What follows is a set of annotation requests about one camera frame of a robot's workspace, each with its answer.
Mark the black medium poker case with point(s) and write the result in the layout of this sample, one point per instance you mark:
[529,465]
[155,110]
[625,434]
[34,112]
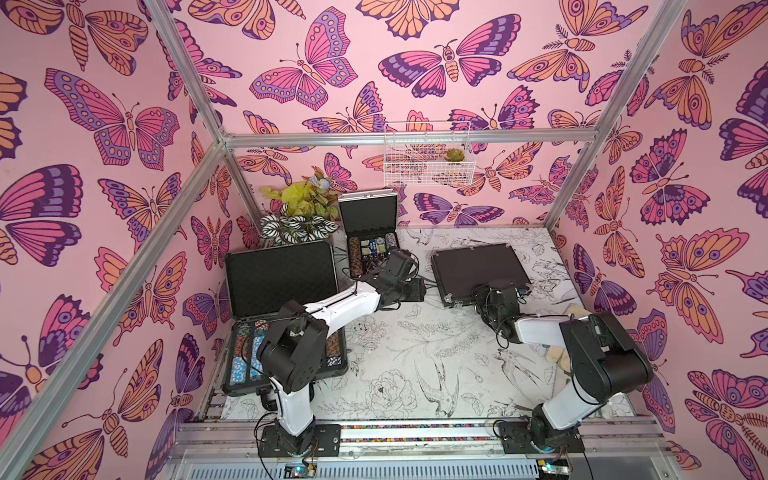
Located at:
[458,272]

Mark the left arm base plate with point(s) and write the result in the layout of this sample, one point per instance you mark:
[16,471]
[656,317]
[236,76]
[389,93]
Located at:
[300,441]

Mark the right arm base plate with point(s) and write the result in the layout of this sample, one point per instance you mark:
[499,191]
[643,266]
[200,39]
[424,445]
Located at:
[524,437]

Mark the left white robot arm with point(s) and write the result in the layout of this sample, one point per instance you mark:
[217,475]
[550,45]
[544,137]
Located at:
[291,351]

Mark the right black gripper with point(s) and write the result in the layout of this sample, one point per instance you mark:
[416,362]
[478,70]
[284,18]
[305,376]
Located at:
[491,298]

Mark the beige work glove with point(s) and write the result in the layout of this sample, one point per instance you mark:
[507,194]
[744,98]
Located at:
[559,355]

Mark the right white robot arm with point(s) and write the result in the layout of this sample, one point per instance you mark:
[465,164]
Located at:
[604,359]

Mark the yellow-green leafy plant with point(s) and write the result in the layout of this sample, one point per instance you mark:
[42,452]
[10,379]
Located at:
[313,197]

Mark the white wire basket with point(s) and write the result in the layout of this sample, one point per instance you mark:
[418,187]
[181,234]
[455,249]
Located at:
[416,158]

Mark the small silver poker case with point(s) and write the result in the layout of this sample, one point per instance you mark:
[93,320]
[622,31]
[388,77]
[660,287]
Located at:
[369,219]

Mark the striped leaf plant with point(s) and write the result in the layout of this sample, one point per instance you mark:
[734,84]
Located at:
[293,230]

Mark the small green succulent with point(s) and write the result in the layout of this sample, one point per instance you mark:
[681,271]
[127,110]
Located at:
[454,155]

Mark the large black poker case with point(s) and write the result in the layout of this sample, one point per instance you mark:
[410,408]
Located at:
[260,282]

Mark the aluminium front rail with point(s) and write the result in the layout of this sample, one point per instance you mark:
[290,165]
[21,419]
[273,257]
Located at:
[620,448]

